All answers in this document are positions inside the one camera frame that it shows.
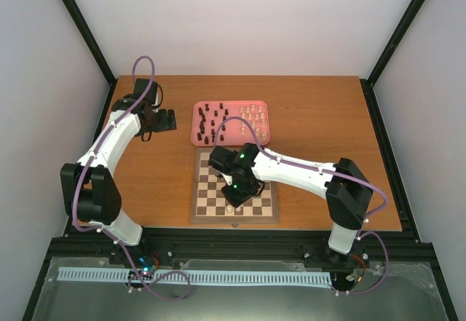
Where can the light blue cable duct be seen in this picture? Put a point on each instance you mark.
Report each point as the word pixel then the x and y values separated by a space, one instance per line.
pixel 198 277

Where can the wooden chess board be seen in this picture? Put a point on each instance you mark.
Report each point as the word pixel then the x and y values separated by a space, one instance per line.
pixel 208 203

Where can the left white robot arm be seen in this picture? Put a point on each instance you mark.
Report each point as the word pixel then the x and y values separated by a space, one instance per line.
pixel 90 193

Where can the black aluminium frame base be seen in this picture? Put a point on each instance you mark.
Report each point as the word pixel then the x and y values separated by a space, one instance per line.
pixel 314 117

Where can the pink plastic tray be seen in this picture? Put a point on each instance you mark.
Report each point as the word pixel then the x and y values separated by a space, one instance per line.
pixel 232 122

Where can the white chess king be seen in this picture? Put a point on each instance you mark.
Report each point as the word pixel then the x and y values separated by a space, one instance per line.
pixel 229 210

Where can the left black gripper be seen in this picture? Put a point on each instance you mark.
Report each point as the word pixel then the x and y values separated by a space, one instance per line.
pixel 164 123

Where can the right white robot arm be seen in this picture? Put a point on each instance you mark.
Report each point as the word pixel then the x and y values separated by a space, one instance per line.
pixel 342 184

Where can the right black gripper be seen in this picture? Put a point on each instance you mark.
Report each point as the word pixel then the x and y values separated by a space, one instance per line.
pixel 235 200

